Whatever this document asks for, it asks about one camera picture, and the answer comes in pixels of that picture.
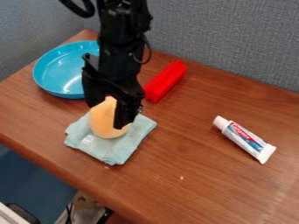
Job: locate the red plastic block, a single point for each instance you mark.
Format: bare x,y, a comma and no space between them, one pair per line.
162,83

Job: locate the orange egg-shaped sponge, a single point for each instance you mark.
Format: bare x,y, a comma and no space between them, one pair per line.
102,117

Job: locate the objects under table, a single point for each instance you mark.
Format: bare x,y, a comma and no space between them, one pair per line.
82,211

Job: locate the light blue folded cloth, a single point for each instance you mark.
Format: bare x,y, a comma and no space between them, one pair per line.
113,151

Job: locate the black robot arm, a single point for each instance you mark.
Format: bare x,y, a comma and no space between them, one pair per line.
125,23

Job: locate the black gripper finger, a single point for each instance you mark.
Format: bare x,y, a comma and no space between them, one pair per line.
95,91
129,106

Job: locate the white toothpaste tube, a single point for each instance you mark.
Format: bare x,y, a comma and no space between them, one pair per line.
252,143

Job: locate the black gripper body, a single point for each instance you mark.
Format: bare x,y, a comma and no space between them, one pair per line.
117,66

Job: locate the blue plastic plate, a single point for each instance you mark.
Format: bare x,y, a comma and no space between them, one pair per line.
58,69

